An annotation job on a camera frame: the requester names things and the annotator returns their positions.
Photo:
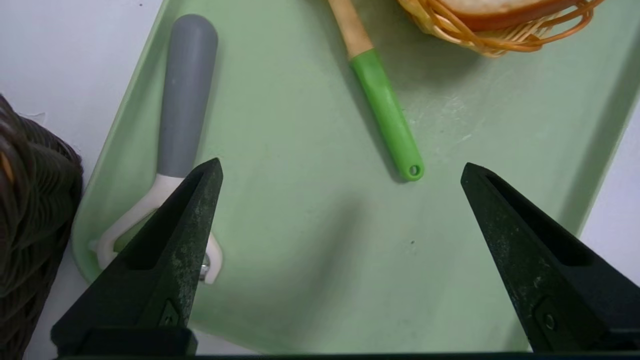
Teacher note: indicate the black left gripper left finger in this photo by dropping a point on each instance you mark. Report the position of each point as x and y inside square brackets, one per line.
[160, 260]

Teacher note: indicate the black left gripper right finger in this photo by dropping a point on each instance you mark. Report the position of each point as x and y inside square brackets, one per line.
[540, 260]

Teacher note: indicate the toast bread slice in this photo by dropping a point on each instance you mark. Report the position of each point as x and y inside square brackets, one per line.
[505, 17]

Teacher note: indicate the dark brown wicker basket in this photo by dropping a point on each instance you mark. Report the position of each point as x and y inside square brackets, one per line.
[30, 210]

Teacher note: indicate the small round yellow wicker basket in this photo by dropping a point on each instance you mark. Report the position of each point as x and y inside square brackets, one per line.
[480, 42]

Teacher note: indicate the light green plastic tray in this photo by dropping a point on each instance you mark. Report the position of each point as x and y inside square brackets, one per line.
[300, 225]

